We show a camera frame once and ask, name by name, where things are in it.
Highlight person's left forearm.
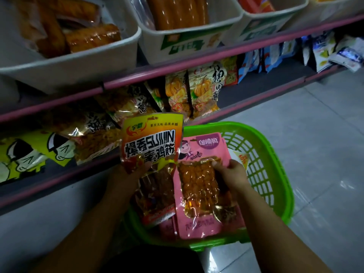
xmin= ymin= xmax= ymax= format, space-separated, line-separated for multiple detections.
xmin=31 ymin=193 xmax=137 ymax=273

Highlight pink-edged shelf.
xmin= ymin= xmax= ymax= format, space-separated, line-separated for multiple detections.
xmin=0 ymin=55 xmax=364 ymax=217
xmin=0 ymin=13 xmax=364 ymax=124

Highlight orange sausage pack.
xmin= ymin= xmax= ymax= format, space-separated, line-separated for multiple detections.
xmin=144 ymin=0 xmax=210 ymax=31

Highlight white yellow blue packet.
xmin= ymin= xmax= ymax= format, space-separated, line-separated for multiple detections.
xmin=301 ymin=31 xmax=339 ymax=74

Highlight small pink packet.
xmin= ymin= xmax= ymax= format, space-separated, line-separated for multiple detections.
xmin=159 ymin=215 xmax=179 ymax=242

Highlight yellow cartoon face packet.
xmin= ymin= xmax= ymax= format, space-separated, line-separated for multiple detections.
xmin=39 ymin=130 xmax=77 ymax=168
xmin=0 ymin=136 xmax=49 ymax=184

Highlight yellow green striped packet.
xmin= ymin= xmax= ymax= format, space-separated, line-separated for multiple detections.
xmin=220 ymin=56 xmax=239 ymax=87

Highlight green yellow snack packet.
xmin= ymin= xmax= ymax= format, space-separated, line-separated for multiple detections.
xmin=143 ymin=79 xmax=168 ymax=112

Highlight pink-edged lower shelf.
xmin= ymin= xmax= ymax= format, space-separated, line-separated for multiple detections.
xmin=0 ymin=55 xmax=364 ymax=217

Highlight person's right hand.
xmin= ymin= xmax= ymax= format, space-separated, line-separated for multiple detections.
xmin=212 ymin=159 xmax=252 ymax=194

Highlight red snack packets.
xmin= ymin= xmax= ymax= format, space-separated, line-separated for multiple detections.
xmin=238 ymin=0 xmax=276 ymax=13

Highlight orange red snack packet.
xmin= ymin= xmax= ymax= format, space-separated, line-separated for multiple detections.
xmin=119 ymin=112 xmax=185 ymax=228

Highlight row of blue white packets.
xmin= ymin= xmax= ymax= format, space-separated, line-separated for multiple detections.
xmin=237 ymin=39 xmax=298 ymax=84

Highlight person's right forearm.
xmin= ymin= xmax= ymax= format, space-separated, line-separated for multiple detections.
xmin=229 ymin=186 xmax=343 ymax=273

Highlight person's left hand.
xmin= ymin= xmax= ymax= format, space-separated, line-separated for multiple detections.
xmin=108 ymin=161 xmax=154 ymax=207

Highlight pumpkin print snack packet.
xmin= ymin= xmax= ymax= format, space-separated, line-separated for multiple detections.
xmin=164 ymin=70 xmax=194 ymax=123
xmin=188 ymin=62 xmax=228 ymax=112

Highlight green plastic shopping basket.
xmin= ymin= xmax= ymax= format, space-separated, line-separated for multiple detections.
xmin=125 ymin=121 xmax=295 ymax=252

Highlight pink-edged upper shelf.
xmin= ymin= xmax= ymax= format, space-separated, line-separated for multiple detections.
xmin=0 ymin=13 xmax=364 ymax=124

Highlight brown sausage packs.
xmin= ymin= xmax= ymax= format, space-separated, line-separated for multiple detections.
xmin=11 ymin=0 xmax=122 ymax=58

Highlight white blue crumpled packet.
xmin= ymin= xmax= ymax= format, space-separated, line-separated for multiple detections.
xmin=328 ymin=35 xmax=364 ymax=74

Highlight golden noodle snack packet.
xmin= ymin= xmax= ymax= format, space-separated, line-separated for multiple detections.
xmin=95 ymin=85 xmax=150 ymax=127
xmin=71 ymin=128 xmax=123 ymax=166
xmin=48 ymin=110 xmax=121 ymax=140

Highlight large white plastic bin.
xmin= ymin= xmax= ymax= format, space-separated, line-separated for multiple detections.
xmin=0 ymin=0 xmax=142 ymax=95

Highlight pink snack packet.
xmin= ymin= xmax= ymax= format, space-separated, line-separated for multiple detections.
xmin=172 ymin=132 xmax=247 ymax=241

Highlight white bin with green label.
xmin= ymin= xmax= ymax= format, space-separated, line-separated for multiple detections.
xmin=224 ymin=0 xmax=311 ymax=45
xmin=125 ymin=0 xmax=244 ymax=65

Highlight plain white plastic bin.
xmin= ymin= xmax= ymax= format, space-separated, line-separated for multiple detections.
xmin=287 ymin=0 xmax=364 ymax=29

